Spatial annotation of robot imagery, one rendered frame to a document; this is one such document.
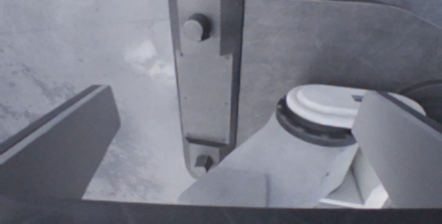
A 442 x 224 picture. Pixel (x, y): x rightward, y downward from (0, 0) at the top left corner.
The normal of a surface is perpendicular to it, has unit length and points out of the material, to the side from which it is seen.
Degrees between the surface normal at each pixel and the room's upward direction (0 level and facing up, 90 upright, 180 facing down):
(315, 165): 90
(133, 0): 0
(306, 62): 0
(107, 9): 0
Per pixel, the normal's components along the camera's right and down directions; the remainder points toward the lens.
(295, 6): -0.23, 0.50
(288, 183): 0.01, -0.86
